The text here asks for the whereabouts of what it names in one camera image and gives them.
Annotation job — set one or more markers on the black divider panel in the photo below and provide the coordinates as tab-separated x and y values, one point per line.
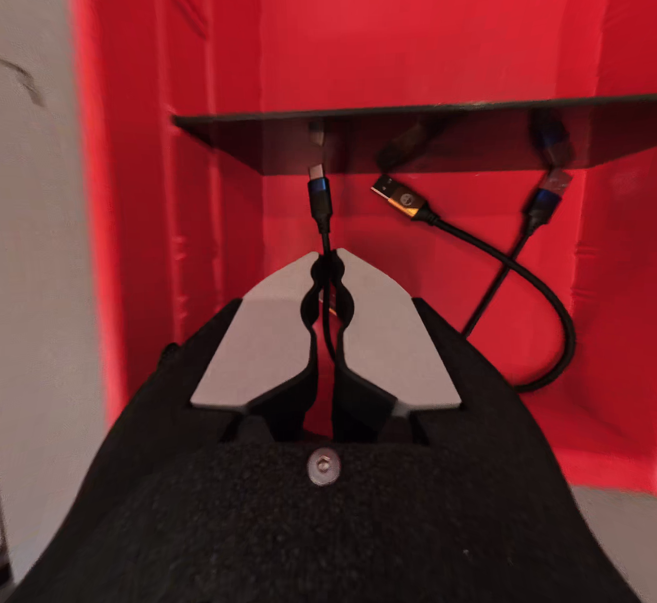
256	146

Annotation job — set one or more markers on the red storage box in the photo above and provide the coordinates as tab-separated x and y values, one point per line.
410	23

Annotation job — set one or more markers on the white desk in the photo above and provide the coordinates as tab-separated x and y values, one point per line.
36	254

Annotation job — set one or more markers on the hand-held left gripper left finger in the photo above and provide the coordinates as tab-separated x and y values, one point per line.
262	346

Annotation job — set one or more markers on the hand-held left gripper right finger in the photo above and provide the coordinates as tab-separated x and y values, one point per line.
395	351

